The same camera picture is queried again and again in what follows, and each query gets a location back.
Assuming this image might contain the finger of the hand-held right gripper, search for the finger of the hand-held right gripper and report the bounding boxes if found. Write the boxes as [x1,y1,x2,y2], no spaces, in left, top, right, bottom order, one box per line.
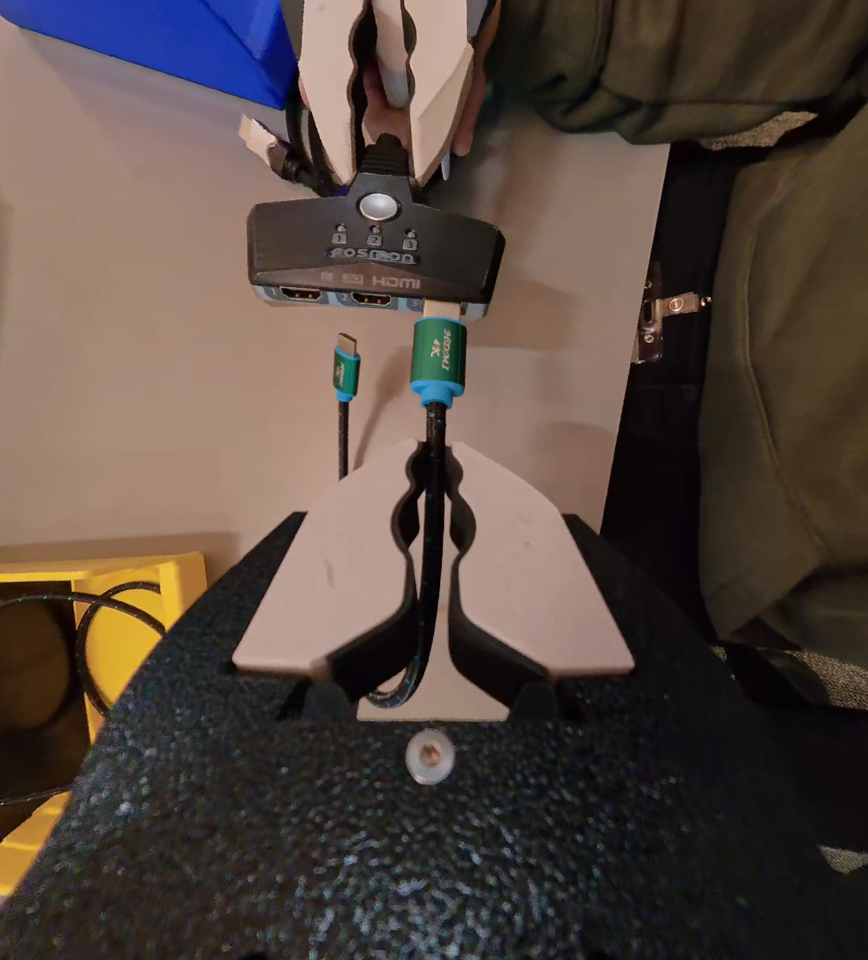
[374,0,477,187]
[299,0,378,189]

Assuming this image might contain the green jacket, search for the green jacket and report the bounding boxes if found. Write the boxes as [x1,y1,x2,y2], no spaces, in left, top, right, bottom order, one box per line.
[696,56,868,676]

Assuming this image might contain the blue plastic bin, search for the blue plastic bin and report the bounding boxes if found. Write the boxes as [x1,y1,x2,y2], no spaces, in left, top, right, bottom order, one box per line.
[0,0,301,112]

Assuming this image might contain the grey desk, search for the grey desk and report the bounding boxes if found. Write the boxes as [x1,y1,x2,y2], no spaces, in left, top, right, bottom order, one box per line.
[0,0,672,586]

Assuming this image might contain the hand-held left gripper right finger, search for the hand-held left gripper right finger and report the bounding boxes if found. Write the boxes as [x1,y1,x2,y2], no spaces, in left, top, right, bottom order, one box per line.
[445,441,637,687]

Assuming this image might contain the black bin insert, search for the black bin insert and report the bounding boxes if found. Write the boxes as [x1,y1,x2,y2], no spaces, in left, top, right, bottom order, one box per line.
[0,581,95,846]

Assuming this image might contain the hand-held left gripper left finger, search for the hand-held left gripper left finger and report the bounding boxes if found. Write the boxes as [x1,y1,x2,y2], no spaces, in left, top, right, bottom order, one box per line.
[231,439,425,685]

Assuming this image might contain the black video switch box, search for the black video switch box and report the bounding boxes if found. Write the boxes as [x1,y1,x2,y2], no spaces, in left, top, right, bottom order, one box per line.
[246,172,507,325]

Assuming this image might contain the person's right hand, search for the person's right hand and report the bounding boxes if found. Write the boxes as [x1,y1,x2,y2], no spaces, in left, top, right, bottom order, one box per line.
[362,30,495,159]

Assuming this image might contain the green plug braided cable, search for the green plug braided cable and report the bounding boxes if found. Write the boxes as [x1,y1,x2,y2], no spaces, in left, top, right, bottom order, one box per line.
[0,579,170,820]
[331,332,362,481]
[362,298,474,710]

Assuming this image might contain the dark cloth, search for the dark cloth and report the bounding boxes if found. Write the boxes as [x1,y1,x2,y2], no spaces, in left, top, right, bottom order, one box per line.
[600,141,735,646]

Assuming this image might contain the metal badge clip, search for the metal badge clip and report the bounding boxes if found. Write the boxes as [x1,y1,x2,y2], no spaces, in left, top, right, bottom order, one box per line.
[632,262,712,366]

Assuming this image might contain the yellow plastic bin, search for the yellow plastic bin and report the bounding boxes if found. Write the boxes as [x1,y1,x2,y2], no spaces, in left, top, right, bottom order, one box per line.
[0,551,210,897]

